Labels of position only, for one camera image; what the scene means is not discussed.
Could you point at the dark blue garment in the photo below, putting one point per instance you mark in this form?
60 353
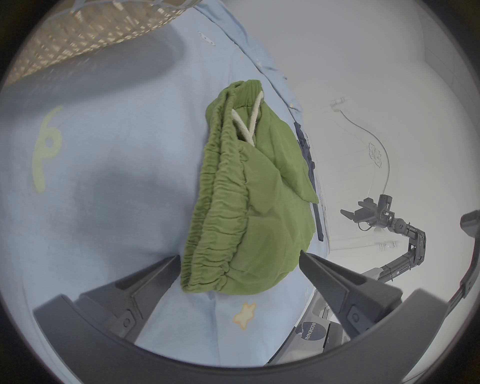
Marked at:
305 150

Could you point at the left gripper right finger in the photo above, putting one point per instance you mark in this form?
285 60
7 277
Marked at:
337 288

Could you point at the pale blue quilt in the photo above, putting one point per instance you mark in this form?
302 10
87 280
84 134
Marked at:
247 41

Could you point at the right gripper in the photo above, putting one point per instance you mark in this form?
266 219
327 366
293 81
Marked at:
369 217

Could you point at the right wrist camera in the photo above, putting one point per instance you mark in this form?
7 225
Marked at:
366 204

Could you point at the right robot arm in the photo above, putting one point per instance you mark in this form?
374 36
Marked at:
410 240

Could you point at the round woven basket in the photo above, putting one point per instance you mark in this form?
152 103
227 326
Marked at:
93 30

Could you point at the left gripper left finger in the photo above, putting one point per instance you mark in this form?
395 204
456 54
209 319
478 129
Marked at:
150 285

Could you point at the green shorts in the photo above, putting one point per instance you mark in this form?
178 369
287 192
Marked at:
255 210

